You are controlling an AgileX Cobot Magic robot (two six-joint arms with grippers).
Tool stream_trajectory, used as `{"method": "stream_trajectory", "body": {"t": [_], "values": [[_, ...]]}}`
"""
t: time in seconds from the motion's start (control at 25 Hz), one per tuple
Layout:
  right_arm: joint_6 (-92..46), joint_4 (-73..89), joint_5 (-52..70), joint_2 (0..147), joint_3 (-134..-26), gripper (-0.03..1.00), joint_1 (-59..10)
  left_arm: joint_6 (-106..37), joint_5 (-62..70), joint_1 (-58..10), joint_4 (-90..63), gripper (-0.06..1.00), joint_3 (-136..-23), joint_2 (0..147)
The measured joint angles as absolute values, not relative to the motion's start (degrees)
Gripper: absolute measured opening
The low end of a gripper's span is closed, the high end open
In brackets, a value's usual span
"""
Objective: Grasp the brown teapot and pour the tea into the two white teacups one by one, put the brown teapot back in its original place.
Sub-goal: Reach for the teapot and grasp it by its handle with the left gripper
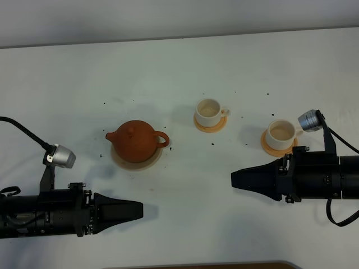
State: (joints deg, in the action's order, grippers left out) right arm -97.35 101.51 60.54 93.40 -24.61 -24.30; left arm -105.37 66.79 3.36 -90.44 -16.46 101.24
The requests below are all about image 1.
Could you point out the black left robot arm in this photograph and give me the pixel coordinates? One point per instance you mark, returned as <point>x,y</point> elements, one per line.
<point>19,215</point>

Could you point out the round beige teapot tray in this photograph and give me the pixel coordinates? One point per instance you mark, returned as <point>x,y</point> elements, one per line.
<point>135,166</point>

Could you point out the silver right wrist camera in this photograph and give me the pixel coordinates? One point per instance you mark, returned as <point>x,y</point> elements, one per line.
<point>310,121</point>

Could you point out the brown clay teapot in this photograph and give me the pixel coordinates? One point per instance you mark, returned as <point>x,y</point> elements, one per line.
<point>136,141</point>

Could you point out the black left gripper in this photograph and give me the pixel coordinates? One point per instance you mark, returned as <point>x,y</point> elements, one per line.
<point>68,211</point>

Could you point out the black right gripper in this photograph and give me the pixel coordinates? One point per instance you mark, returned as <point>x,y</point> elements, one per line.
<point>311,175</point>

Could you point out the white teacup far right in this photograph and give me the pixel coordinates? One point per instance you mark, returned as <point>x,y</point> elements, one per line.
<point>281,133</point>

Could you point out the orange coaster under near cup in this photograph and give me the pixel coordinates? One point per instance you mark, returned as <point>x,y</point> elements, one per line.
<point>212,129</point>

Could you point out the orange coaster under right cup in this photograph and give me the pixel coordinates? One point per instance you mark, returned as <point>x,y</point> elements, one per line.
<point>273,152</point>

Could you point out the white teacup near teapot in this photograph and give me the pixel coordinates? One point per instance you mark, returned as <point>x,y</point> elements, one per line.
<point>209,112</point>

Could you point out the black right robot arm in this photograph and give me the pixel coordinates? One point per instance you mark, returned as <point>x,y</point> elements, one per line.
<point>348,176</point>

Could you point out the orange coaster under cup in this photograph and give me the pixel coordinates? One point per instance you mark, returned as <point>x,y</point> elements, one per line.
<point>212,129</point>
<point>273,152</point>

